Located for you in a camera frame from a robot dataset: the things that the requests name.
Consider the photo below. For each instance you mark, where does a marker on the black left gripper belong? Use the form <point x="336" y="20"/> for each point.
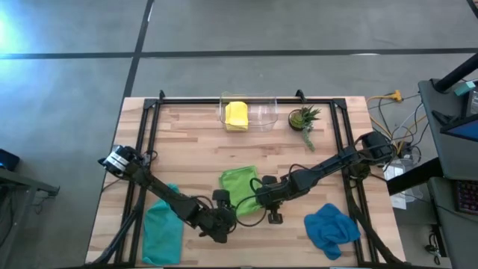
<point x="218" y="226"/>

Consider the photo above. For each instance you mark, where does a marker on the teal box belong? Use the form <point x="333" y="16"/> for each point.
<point x="465" y="88"/>

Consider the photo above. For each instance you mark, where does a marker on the clear plastic bin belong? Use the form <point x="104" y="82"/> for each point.
<point x="265" y="119"/>

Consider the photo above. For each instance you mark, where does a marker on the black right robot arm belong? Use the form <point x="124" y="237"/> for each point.
<point x="336" y="164"/>

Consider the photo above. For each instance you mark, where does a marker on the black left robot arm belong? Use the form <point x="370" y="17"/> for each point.
<point x="157" y="187"/>

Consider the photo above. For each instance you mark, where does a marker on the dark side table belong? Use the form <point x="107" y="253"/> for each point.
<point x="22" y="183"/>

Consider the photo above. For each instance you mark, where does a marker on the black desk crossbar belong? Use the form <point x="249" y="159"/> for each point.
<point x="414" y="177"/>

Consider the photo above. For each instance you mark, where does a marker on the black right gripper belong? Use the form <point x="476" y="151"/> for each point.
<point x="278" y="192"/>

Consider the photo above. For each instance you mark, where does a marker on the grey desk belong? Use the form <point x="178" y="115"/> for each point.
<point x="448" y="157"/>
<point x="459" y="239"/>

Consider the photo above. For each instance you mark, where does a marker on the green microfiber towel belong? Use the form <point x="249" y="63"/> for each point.
<point x="239" y="183"/>

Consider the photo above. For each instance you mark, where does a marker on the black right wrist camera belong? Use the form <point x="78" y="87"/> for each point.
<point x="275" y="217"/>

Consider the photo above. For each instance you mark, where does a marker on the white box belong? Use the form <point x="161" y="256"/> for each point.
<point x="396" y="173"/>

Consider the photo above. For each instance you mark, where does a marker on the teal microfiber towel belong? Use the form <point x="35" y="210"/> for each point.
<point x="162" y="239"/>

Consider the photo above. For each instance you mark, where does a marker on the yellow power plug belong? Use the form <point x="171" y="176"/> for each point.
<point x="396" y="96"/>

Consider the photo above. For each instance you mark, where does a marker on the laptop with blue screen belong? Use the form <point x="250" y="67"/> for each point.
<point x="467" y="131"/>

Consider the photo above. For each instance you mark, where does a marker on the blue-lit device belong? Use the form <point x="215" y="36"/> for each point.
<point x="7" y="160"/>

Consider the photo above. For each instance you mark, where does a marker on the black keyboard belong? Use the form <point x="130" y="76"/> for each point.
<point x="468" y="198"/>

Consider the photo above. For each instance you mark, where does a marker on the blue microfiber towel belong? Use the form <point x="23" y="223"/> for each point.
<point x="328" y="231"/>

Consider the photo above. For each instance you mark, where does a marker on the black pole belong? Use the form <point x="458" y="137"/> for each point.
<point x="457" y="74"/>

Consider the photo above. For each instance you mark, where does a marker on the potted succulent plant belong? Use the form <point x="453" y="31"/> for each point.
<point x="297" y="120"/>

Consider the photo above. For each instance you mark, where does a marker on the yellow microfiber towel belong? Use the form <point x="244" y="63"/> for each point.
<point x="236" y="116"/>

